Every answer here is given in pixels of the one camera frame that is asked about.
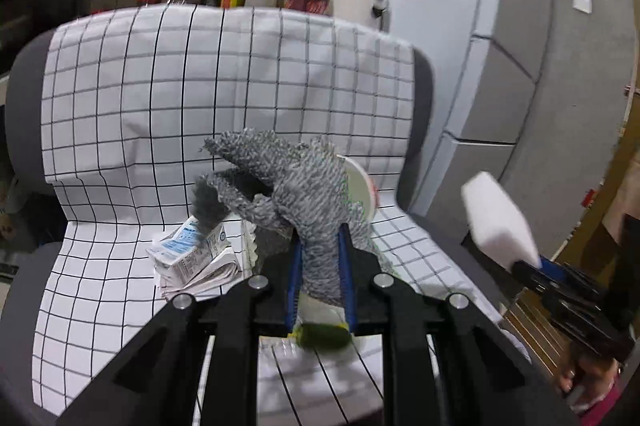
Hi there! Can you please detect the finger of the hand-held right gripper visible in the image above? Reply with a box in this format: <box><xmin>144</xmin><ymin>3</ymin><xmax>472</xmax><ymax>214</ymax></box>
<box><xmin>511</xmin><ymin>260</ymin><xmax>553</xmax><ymax>299</ymax></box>
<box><xmin>539</xmin><ymin>257</ymin><xmax>608</xmax><ymax>302</ymax></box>

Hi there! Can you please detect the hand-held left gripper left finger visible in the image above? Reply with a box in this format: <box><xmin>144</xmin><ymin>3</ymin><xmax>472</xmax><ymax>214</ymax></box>
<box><xmin>55</xmin><ymin>228</ymin><xmax>306</xmax><ymax>426</ymax></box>

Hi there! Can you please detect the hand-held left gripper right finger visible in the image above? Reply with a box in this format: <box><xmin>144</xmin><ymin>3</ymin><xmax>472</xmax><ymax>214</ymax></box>
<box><xmin>336</xmin><ymin>222</ymin><xmax>583</xmax><ymax>426</ymax></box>

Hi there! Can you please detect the white sponge block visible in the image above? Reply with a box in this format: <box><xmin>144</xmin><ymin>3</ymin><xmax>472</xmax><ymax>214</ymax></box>
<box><xmin>461</xmin><ymin>172</ymin><xmax>543</xmax><ymax>272</ymax></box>

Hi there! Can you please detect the grey knit glove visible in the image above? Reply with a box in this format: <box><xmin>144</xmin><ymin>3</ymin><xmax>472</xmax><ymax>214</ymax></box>
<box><xmin>192</xmin><ymin>128</ymin><xmax>396</xmax><ymax>349</ymax></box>

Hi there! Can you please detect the blue white carton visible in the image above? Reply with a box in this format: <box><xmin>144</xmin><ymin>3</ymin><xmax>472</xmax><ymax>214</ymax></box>
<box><xmin>146</xmin><ymin>215</ymin><xmax>242</xmax><ymax>302</ymax></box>

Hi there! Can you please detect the person's right hand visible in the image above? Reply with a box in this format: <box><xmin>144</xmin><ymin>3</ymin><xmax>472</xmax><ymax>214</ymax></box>
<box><xmin>557</xmin><ymin>351</ymin><xmax>623</xmax><ymax>413</ymax></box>

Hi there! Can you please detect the person's pink clothing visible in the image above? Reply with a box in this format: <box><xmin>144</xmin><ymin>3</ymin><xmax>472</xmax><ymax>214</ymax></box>
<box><xmin>575</xmin><ymin>378</ymin><xmax>632</xmax><ymax>426</ymax></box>

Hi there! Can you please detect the white grid-patterned cloth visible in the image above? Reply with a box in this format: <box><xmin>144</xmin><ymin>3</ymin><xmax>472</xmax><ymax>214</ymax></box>
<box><xmin>32</xmin><ymin>3</ymin><xmax>501</xmax><ymax>426</ymax></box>

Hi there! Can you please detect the grey sofa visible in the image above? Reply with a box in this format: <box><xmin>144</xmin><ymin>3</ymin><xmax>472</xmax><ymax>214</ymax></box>
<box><xmin>0</xmin><ymin>26</ymin><xmax>533</xmax><ymax>426</ymax></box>

